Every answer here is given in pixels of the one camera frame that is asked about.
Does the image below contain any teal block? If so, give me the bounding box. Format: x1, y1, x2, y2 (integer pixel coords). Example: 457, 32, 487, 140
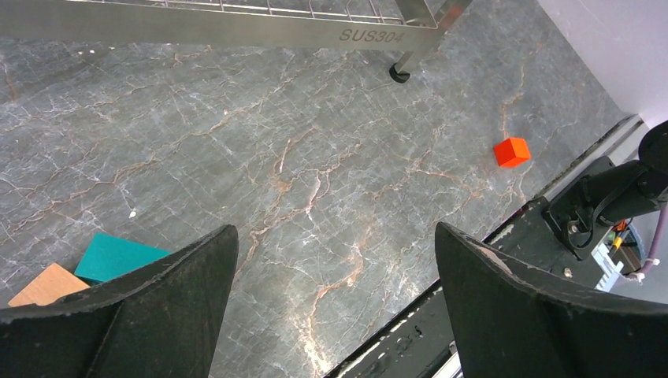
74, 233, 170, 284

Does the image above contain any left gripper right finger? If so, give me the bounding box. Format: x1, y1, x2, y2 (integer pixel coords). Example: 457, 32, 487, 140
435, 222, 667, 377

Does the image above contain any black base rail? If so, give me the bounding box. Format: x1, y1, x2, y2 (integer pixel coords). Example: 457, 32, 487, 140
323, 156, 643, 378

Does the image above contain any steel two-tier dish rack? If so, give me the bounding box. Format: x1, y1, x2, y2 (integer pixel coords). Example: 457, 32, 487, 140
1, 1, 468, 83

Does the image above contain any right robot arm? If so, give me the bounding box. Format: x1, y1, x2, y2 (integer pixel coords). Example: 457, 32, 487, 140
543, 122, 667, 261

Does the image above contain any orange cube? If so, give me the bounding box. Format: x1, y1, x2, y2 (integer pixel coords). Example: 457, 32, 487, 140
493, 137, 531, 168

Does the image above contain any small tan cube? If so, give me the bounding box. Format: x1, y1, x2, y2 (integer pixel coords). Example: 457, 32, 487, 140
8, 263, 89, 307

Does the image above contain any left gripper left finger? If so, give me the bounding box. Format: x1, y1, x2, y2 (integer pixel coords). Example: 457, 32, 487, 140
1, 224, 239, 377

